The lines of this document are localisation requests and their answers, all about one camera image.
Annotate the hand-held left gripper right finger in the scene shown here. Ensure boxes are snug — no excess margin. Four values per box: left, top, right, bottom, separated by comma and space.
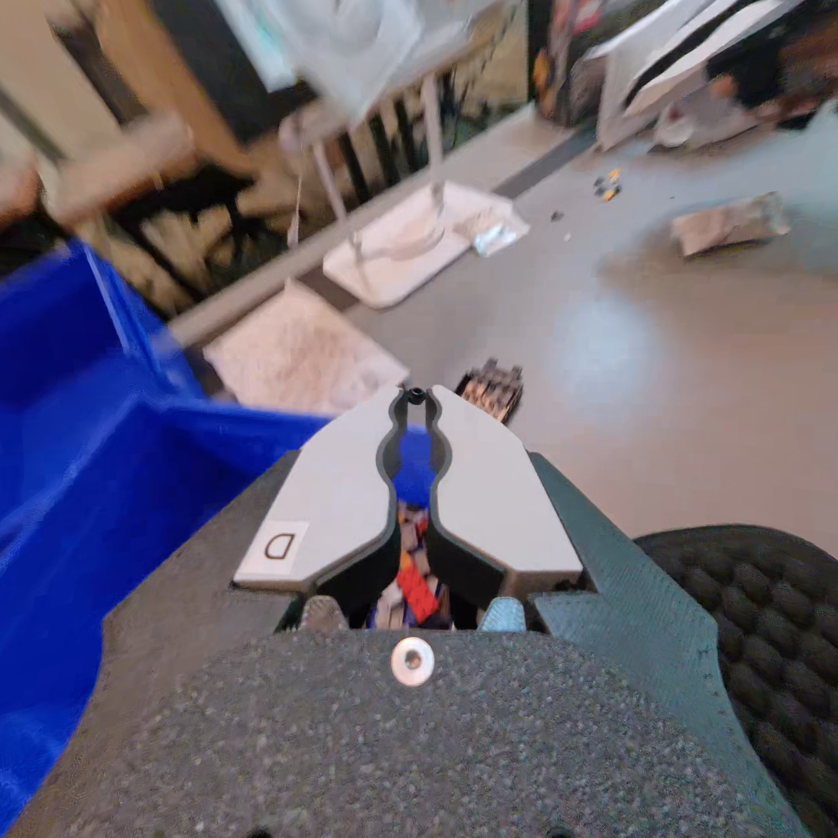
424, 384, 585, 624

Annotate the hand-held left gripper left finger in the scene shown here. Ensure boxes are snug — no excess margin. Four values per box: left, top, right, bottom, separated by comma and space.
232, 385, 405, 624

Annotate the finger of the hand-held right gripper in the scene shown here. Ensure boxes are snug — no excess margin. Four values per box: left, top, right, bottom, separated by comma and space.
653, 88, 765, 151

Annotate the small white paper bag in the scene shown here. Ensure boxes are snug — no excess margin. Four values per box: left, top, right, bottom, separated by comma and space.
668, 191, 793, 259

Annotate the blue plastic bin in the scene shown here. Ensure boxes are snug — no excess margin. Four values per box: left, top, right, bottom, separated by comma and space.
0, 237, 208, 411
0, 365, 434, 834

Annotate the sticker sheet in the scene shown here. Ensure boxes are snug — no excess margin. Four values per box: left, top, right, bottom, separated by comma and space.
467, 208, 532, 259

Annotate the person's right forearm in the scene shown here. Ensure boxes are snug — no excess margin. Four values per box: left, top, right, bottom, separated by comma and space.
706, 18, 838, 130

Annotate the grey desk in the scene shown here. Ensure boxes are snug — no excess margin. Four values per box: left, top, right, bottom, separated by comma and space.
167, 98, 838, 546

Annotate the white paper parts bag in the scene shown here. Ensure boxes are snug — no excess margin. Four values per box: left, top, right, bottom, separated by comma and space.
624, 0, 807, 120
591, 0, 742, 153

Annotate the group of small toy pieces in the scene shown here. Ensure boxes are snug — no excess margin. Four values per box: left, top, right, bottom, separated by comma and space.
549, 168, 624, 225

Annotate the pile of mixed toy pieces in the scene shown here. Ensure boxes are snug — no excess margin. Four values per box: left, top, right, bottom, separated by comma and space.
368, 496, 454, 631

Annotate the black toy chassis plate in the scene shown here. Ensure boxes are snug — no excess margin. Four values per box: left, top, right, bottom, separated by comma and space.
453, 358, 526, 421

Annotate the large flat white paper bag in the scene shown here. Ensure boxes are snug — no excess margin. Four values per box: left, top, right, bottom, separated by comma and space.
202, 280, 411, 418

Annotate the black toy set box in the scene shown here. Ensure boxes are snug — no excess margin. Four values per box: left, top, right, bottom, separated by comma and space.
525, 0, 611, 127

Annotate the toy instruction booklet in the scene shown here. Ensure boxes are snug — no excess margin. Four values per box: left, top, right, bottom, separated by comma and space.
215, 0, 474, 123

